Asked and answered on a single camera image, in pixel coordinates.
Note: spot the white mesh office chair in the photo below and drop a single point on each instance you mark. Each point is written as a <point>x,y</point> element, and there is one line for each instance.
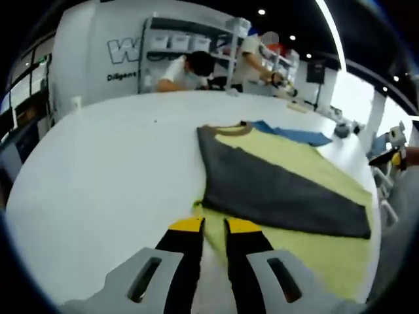
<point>386,199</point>

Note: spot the small white crumpled cloth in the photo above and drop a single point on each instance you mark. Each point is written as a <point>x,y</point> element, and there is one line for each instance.
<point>233,93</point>

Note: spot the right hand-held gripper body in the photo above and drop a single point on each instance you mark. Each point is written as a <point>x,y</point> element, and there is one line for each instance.
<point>398,137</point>

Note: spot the grey round object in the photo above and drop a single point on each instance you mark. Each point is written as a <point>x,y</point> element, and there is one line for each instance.
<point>341,131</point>

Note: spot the metal storage shelf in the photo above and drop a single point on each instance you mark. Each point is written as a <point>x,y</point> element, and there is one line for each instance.
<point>226,55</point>

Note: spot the white storage bin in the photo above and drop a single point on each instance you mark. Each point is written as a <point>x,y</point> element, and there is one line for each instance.
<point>180,42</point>
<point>160,42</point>
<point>200,44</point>

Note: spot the black sign on stand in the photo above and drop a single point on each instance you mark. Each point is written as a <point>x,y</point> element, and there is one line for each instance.
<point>316,71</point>

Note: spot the yellow garment with grey sleeves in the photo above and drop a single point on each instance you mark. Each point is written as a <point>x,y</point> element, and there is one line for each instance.
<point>262,183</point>

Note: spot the blue cloth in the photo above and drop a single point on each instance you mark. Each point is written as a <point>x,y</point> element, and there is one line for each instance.
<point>301,136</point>

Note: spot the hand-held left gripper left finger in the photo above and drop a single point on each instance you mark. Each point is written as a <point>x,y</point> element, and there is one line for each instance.
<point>183,261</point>

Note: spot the long ceiling light strip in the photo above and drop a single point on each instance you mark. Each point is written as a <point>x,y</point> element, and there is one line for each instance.
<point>334,36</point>

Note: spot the person's grey clothing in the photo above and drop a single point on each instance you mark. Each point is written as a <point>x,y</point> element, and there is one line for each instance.
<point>399,229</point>

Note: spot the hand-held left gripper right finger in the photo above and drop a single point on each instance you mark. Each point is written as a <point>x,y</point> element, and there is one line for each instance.
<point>245,261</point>

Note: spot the white cup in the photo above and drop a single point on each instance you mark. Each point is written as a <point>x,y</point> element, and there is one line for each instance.
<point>77,104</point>

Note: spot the beige garment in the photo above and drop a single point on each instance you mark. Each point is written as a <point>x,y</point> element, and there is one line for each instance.
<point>298,107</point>

